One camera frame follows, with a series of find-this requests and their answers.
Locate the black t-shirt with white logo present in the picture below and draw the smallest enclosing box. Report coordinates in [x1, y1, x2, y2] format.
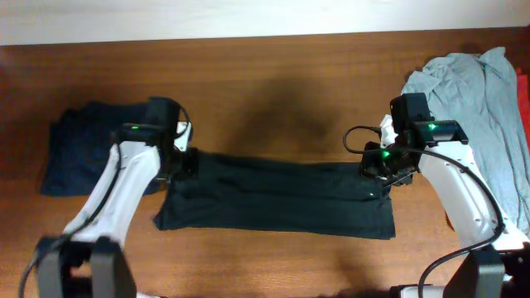
[153, 151, 396, 240]

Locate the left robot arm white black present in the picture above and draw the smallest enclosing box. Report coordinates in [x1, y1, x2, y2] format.
[18, 97, 193, 298]

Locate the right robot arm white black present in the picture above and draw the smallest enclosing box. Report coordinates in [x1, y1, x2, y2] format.
[359, 94, 529, 297]

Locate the folded navy blue garment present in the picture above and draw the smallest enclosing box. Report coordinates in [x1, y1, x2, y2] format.
[40, 102, 147, 197]

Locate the grey t-shirt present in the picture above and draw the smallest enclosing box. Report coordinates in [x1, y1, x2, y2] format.
[402, 47, 529, 234]

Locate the red garment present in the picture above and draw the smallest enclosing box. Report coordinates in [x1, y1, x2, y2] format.
[443, 70, 529, 233]

